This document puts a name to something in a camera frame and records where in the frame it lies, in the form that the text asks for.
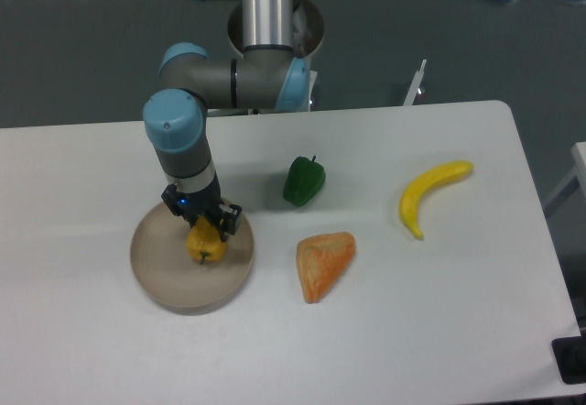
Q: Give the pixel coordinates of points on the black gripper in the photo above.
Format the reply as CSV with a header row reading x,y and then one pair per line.
x,y
225,216

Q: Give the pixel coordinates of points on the green toy bell pepper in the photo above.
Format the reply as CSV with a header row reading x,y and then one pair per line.
x,y
305,179

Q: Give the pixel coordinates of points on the white furniture at right edge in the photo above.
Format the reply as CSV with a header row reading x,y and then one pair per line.
x,y
572,181

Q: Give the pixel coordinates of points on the yellow toy bell pepper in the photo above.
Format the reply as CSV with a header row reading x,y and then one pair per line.
x,y
204,243

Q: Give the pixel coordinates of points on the beige round plate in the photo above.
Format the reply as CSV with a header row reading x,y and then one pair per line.
x,y
169,275

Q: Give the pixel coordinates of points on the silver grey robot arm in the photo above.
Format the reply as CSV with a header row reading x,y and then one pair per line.
x,y
267,76

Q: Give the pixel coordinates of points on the orange triangular toy bread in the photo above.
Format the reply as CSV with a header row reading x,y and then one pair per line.
x,y
321,260

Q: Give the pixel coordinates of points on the black device at table edge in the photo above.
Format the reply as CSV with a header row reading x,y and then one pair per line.
x,y
569,353

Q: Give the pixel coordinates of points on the white metal frame leg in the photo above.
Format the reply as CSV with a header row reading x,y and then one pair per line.
x,y
415,88

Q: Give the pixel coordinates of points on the yellow toy banana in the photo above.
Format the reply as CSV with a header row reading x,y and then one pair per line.
x,y
427,182

